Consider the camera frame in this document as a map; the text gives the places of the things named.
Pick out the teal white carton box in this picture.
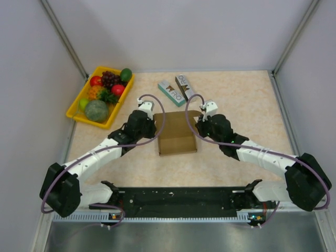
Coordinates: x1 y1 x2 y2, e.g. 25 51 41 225
157 80 186 107

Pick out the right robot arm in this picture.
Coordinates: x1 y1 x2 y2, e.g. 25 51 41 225
195 114 332 212

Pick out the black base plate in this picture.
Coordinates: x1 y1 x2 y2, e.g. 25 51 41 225
89 186 276 218

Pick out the red peach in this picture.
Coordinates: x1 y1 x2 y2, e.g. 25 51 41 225
111 85 125 97

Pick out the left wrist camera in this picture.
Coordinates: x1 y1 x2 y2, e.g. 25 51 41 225
137 98 154 120

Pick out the aluminium rail with cable duct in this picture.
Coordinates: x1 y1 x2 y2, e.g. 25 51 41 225
41 190 329 224

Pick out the red apple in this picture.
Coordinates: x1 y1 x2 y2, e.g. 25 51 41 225
89 76 103 87

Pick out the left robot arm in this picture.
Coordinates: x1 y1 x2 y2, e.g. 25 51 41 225
39 109 156 217

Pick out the green round melon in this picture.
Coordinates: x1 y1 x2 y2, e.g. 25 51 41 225
85 100 109 123

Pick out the green lime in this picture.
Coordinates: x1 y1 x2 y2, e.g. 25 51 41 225
78 98 90 111

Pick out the brown cardboard box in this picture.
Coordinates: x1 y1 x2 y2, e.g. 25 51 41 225
154 110 200 156

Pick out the green avocado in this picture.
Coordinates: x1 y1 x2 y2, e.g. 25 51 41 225
120 68 133 82

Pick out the dark purple grape bunch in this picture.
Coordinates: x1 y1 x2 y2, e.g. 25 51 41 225
101 71 122 89

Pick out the yellow plastic tray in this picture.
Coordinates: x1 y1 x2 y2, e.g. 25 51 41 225
66 66 134 129

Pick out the silver brown carton box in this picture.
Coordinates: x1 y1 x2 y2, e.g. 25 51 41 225
175 75 196 101

